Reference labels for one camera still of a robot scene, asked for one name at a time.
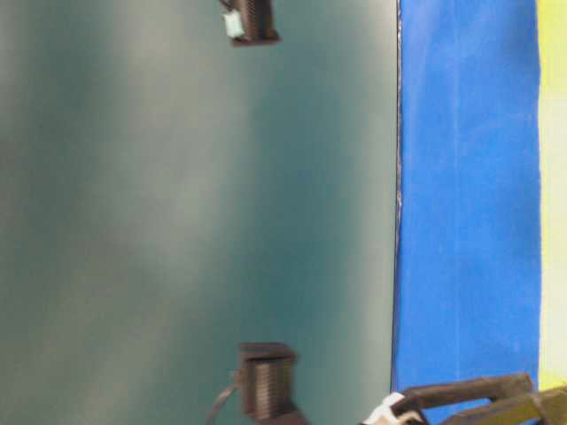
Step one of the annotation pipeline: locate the yellow-green towel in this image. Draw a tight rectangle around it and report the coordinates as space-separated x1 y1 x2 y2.
537 1 566 390

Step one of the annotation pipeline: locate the lower camera cable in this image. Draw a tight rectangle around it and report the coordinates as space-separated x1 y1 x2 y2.
206 382 243 425

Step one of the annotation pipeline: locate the blue table cloth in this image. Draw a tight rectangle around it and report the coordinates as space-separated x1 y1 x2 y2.
389 0 544 425

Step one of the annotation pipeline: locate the lower wrist camera module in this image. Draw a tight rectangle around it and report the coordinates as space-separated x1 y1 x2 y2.
237 342 308 424

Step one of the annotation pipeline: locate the lower gripper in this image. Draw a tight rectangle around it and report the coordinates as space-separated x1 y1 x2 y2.
361 374 566 425

